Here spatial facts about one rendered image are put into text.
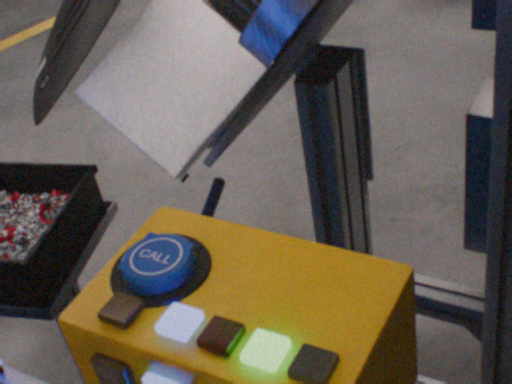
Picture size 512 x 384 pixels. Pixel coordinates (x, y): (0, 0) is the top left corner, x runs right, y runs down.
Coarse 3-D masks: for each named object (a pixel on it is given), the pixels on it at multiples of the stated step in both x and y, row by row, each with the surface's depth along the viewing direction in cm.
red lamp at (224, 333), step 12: (216, 324) 35; (228, 324) 35; (240, 324) 35; (204, 336) 35; (216, 336) 35; (228, 336) 34; (240, 336) 35; (204, 348) 35; (216, 348) 34; (228, 348) 34
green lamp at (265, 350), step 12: (252, 336) 34; (264, 336) 34; (276, 336) 34; (252, 348) 34; (264, 348) 34; (276, 348) 33; (288, 348) 34; (252, 360) 33; (264, 360) 33; (276, 360) 33
